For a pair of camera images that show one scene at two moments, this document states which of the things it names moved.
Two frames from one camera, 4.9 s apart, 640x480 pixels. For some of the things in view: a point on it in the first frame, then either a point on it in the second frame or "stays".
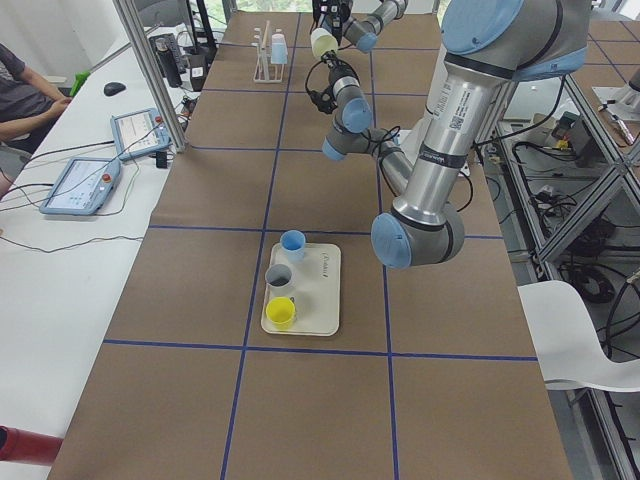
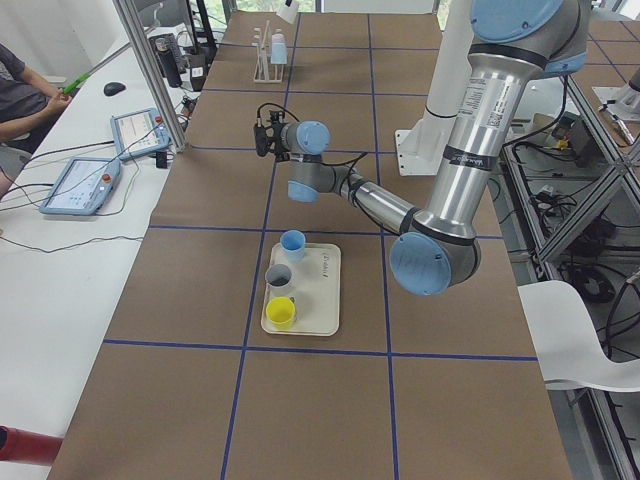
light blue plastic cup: x=279 y=54 stays
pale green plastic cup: x=322 y=41 to x=288 y=13
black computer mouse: x=113 y=88 stays
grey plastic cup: x=278 y=279 stays
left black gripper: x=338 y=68 to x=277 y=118
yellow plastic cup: x=281 y=312 stays
